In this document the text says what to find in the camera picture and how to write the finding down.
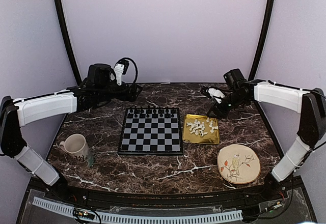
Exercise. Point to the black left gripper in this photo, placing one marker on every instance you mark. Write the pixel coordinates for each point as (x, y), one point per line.
(132, 94)

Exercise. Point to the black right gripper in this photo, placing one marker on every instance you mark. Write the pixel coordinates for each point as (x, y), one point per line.
(221, 113)

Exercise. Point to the black grey chess board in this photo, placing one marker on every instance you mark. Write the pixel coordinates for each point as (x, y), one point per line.
(151, 131)

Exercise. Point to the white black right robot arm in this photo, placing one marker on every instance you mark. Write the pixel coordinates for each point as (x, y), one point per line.
(294, 113)

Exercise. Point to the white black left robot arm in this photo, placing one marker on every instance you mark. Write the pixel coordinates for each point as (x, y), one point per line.
(18, 113)

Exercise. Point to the pile of white chess pieces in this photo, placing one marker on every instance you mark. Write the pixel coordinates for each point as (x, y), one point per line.
(201, 126)

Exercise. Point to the gold metal tray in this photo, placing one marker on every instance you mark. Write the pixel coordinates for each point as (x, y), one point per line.
(213, 139)

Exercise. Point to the beige bird painted plate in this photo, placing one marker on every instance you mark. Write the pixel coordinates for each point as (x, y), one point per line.
(238, 164)

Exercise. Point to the beige ceramic mug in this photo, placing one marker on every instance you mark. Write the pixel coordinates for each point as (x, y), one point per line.
(77, 147)

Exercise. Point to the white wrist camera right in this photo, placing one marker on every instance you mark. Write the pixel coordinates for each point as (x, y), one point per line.
(212, 92)

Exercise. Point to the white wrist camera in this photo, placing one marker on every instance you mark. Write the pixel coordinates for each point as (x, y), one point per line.
(119, 69)
(212, 92)

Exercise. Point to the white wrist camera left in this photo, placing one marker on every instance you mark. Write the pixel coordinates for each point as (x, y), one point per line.
(119, 69)

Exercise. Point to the right black frame post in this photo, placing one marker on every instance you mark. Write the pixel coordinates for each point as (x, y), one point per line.
(262, 38)

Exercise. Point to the black frame post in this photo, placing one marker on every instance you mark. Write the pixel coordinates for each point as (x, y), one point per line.
(66, 40)
(262, 38)

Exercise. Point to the left black frame post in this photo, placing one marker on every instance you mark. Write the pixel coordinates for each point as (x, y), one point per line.
(66, 40)

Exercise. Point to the white slotted cable duct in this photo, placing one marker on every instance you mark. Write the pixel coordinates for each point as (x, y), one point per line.
(136, 215)

